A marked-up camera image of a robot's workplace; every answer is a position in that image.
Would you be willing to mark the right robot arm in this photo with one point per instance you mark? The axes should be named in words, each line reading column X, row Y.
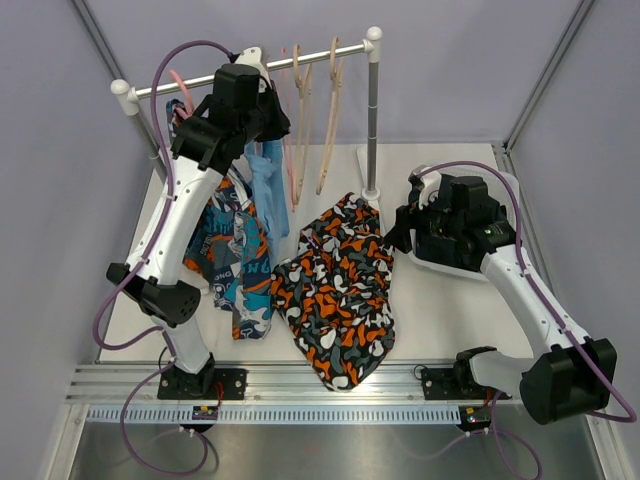
column 567, row 373

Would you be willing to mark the white plastic basket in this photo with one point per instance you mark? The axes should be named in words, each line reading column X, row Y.
column 507, row 185

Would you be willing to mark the orange black camouflage shorts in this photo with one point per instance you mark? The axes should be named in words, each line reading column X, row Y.
column 334, row 295

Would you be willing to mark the skull print colourful shorts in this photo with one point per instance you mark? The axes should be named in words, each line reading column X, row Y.
column 229, row 250

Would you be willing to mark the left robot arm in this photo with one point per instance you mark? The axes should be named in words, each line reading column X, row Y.
column 242, row 107

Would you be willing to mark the white clothes rack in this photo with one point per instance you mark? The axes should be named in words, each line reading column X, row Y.
column 129, row 97

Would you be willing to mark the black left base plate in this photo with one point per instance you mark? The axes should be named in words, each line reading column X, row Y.
column 212, row 383

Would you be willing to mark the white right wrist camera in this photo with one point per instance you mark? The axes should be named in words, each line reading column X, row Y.
column 424, row 187

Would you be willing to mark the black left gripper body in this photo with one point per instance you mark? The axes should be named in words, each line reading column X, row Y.
column 266, row 121

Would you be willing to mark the beige hanger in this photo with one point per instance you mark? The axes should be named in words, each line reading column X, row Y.
column 336, row 76
column 303, row 82

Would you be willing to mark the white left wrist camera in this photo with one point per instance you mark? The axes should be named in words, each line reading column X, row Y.
column 255, row 57

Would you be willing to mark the dark navy shorts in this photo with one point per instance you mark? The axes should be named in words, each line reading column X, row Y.
column 465, row 254

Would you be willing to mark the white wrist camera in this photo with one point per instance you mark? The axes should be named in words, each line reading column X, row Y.
column 255, row 57
column 424, row 187

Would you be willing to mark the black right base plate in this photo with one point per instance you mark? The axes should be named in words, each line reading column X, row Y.
column 454, row 382

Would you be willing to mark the light blue shorts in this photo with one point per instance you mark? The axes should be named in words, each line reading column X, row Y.
column 268, row 187

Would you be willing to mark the white slotted cable duct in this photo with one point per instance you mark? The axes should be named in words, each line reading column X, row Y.
column 278, row 414

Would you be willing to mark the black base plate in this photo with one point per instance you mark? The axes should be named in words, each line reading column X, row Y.
column 212, row 383
column 454, row 382

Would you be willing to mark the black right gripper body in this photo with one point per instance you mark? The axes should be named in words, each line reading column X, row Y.
column 424, row 220

